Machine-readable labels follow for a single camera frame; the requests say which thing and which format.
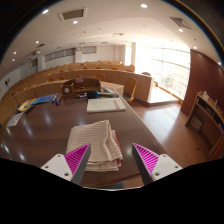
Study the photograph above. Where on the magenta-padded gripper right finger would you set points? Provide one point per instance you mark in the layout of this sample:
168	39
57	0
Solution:
164	166

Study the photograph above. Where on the blue marker pen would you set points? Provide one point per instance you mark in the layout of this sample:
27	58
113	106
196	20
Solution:
55	99

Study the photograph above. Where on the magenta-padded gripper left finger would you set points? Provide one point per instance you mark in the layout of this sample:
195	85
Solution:
59	165

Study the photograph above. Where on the black gooseneck microphone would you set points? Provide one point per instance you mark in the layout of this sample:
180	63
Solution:
7	82

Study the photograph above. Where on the recessed ceiling lights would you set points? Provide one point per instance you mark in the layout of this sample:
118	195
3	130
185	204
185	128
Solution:
75	22

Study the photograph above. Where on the white printed paper sheet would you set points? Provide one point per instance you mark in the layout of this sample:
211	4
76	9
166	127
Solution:
15	119

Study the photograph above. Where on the black handheld microphone, blue band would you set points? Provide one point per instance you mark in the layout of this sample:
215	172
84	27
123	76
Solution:
93	94

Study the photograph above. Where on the wooden chair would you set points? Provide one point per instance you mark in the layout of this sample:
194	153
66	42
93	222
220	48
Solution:
130	88

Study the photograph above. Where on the red marker pen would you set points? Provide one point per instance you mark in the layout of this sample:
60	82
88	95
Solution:
59	100

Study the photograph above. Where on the beige waffle-weave towel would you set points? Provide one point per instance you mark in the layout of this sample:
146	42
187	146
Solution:
91	140

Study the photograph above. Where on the rectangular ceiling air vent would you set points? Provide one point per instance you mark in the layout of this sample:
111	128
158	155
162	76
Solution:
72	14
180	22

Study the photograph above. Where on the black marker pen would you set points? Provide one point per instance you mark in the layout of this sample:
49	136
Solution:
81	96

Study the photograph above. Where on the blue book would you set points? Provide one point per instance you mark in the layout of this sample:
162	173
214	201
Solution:
46	99

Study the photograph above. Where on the white open notebook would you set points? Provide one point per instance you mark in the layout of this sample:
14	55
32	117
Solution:
105	105

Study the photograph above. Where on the wooden tabletop lectern box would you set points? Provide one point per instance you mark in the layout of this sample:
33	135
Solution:
83	85

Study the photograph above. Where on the wooden shelf unit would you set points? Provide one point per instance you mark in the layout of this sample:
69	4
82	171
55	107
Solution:
208	120

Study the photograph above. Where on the wooden auditorium seat rows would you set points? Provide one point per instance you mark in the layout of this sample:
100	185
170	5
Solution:
43	80

